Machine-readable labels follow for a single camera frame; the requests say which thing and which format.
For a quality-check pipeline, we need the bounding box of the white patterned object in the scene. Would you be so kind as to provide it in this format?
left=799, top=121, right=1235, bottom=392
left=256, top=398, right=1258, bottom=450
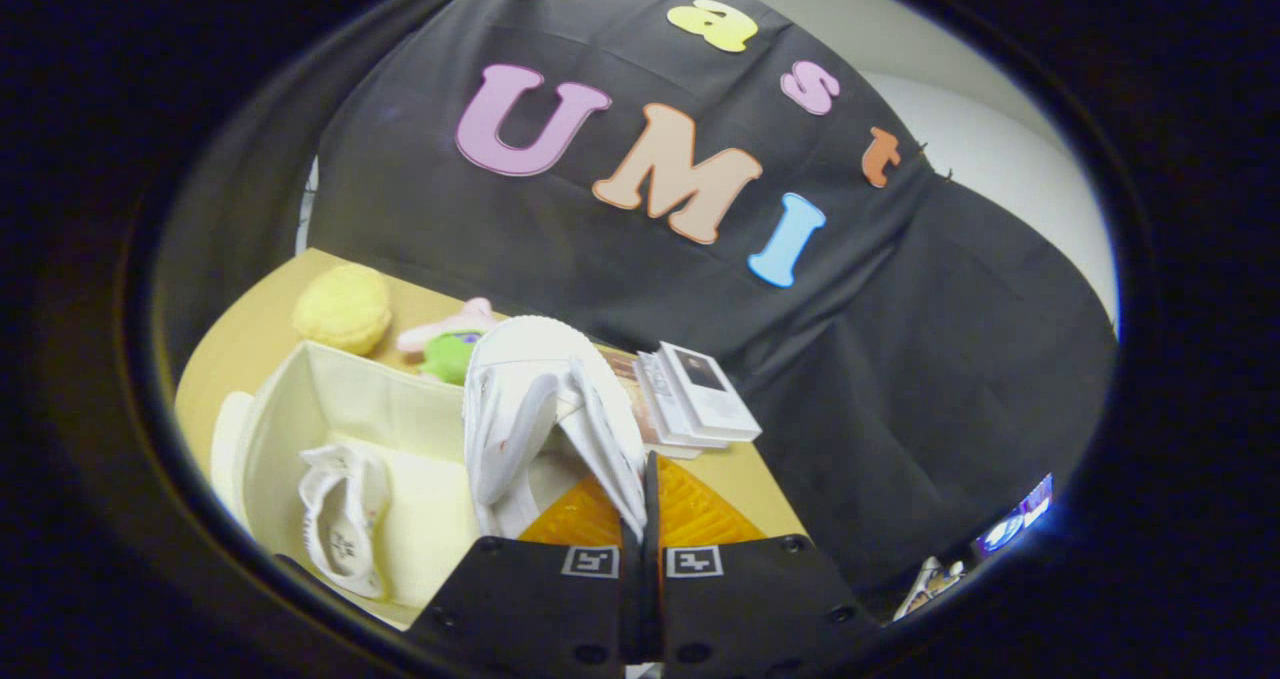
left=893, top=556, right=966, bottom=622

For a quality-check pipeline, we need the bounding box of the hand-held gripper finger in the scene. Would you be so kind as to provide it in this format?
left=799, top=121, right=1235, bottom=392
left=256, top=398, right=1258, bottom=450
left=643, top=449, right=883, bottom=679
left=405, top=474, right=642, bottom=679

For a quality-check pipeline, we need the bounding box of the round yellow plush toy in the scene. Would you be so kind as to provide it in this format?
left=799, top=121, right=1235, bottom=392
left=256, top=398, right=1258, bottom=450
left=292, top=264, right=393, bottom=357

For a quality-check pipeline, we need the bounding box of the glowing blue screen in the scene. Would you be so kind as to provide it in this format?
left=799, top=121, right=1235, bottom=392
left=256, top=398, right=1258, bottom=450
left=975, top=474, right=1054, bottom=558

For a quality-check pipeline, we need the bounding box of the beige fabric storage box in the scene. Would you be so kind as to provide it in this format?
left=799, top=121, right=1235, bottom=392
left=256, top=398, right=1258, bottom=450
left=210, top=341, right=561, bottom=630

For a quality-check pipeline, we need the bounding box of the brown book with white pages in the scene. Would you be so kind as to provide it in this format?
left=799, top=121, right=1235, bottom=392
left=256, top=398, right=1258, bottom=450
left=600, top=347, right=703, bottom=460

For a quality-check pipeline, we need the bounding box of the white book with dark picture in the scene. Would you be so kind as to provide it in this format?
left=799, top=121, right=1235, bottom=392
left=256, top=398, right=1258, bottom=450
left=655, top=342, right=763, bottom=443

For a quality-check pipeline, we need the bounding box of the green and pink plush toy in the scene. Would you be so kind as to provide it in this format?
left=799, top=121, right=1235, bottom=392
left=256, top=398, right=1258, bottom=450
left=396, top=297, right=496, bottom=387

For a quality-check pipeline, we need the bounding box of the white canvas shoe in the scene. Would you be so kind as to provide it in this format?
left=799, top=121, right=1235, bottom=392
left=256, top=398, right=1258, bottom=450
left=298, top=444, right=393, bottom=600
left=462, top=316, right=649, bottom=540

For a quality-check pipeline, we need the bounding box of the thick white book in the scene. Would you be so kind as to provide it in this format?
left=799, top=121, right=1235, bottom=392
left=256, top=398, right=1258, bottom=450
left=632, top=351, right=731, bottom=452

